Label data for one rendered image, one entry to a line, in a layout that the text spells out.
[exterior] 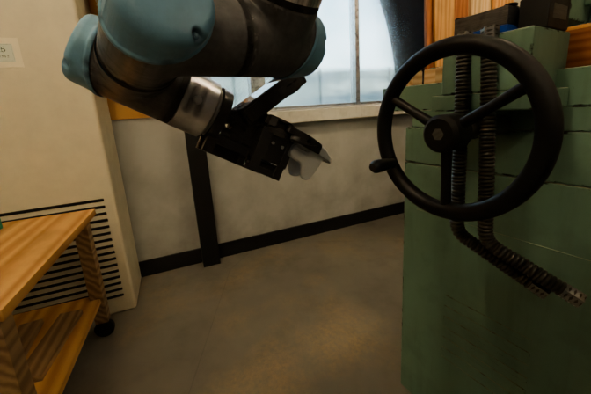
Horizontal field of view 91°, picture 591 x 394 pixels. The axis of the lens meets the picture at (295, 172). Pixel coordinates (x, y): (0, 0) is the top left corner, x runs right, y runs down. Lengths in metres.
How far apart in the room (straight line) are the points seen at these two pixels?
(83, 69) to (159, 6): 0.14
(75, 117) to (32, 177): 0.28
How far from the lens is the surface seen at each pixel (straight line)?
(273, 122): 0.40
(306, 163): 0.45
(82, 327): 1.34
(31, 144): 1.49
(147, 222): 1.81
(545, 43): 0.62
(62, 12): 1.49
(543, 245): 0.71
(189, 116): 0.37
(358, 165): 2.13
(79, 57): 0.36
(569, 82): 0.66
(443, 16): 2.43
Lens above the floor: 0.86
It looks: 12 degrees down
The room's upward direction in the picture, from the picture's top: 4 degrees counter-clockwise
